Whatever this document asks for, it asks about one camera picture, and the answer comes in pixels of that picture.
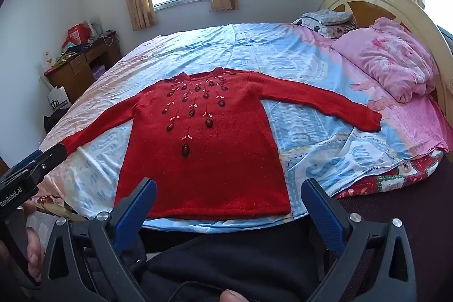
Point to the red knitted sweater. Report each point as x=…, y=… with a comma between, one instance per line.
x=219, y=164

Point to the pink floral quilt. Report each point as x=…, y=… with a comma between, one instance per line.
x=382, y=58

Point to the black and white printed pillow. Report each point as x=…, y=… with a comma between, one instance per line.
x=318, y=27

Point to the white paper bag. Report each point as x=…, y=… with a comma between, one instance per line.
x=58, y=98

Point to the white printed box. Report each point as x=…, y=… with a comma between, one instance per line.
x=49, y=59

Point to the brown wooden desk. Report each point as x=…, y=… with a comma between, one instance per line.
x=76, y=72

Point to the person's left hand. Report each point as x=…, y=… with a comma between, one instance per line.
x=33, y=252

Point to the pale green bag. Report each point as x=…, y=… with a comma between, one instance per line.
x=96, y=27

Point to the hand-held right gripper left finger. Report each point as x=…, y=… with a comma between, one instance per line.
x=137, y=214

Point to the red printed blanket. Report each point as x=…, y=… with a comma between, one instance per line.
x=396, y=178

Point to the bed with blue sheet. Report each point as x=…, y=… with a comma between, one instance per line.
x=283, y=50

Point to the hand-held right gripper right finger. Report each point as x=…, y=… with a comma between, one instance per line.
x=324, y=213

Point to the black bag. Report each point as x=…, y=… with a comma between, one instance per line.
x=55, y=119

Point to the red gift bag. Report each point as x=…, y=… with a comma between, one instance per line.
x=76, y=35

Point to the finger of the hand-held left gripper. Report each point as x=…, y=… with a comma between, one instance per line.
x=26, y=162
x=49, y=160

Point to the yellow floral cloth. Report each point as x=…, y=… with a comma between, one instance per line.
x=56, y=206

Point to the person's right hand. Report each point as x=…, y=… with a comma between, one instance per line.
x=231, y=296

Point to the person's black clothing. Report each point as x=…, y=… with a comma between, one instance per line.
x=233, y=252

